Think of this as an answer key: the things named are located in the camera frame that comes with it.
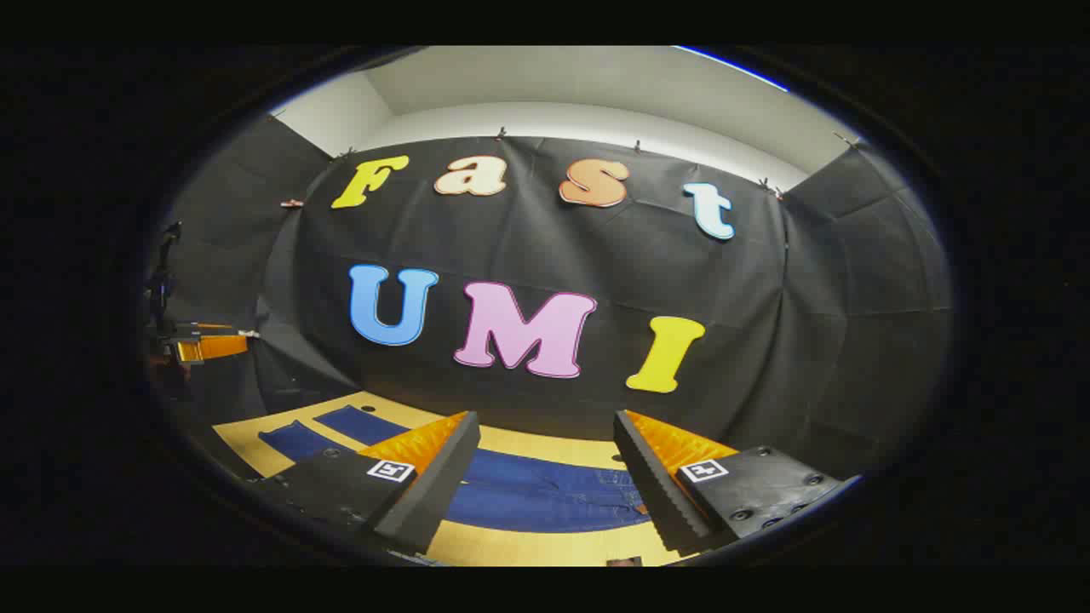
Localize blue jeans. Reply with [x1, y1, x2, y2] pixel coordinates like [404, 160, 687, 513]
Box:
[258, 405, 653, 535]

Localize black backdrop cloth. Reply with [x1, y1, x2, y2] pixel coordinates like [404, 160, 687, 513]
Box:
[149, 115, 955, 479]

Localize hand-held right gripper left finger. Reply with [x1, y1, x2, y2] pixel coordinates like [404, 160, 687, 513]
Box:
[255, 410, 483, 556]

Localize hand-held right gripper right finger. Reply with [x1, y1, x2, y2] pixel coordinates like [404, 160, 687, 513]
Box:
[613, 410, 845, 555]

